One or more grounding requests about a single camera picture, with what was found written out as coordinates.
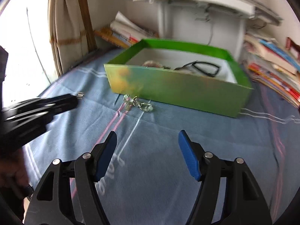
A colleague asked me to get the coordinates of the silver chain jewelry cluster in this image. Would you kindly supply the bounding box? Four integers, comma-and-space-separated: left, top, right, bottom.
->
123, 94, 154, 112

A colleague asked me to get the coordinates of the green jewelry box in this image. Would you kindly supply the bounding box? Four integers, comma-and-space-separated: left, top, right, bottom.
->
104, 39, 253, 117

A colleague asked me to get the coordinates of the left human hand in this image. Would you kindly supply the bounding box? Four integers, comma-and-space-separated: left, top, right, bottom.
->
1, 148, 29, 187

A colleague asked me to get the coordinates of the blue striped bedsheet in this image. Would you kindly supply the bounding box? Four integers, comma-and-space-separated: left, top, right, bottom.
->
24, 49, 299, 224

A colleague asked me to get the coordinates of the beige curtain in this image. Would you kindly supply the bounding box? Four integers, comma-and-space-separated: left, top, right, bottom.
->
48, 0, 97, 76

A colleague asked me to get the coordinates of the left stack of books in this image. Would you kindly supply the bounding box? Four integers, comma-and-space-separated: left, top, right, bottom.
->
94, 11, 159, 49

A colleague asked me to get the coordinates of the stack of books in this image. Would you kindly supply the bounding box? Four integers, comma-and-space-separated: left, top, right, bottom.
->
241, 33, 299, 108
94, 11, 159, 49

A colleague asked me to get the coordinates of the right stack of books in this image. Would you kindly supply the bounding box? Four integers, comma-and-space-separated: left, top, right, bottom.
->
241, 33, 299, 108

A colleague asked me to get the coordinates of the dark wooden headboard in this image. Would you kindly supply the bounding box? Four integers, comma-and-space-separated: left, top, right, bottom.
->
286, 37, 300, 60

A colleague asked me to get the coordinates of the white bedside desk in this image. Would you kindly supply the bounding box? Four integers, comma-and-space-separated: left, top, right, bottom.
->
128, 0, 283, 54

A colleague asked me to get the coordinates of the black cord bracelet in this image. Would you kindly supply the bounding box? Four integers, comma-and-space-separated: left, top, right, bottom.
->
174, 60, 221, 78

